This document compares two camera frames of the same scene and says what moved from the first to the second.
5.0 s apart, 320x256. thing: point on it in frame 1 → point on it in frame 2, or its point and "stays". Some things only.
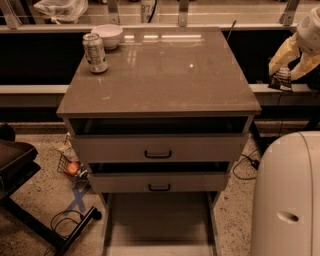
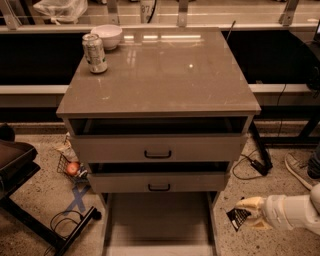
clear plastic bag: x=62 y=10 stays
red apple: x=73 y=168 stays
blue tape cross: x=78 y=199 stays
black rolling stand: x=17 y=163 stays
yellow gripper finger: x=308 y=62 → x=259 y=223
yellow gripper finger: x=288 y=52 → x=253 y=202
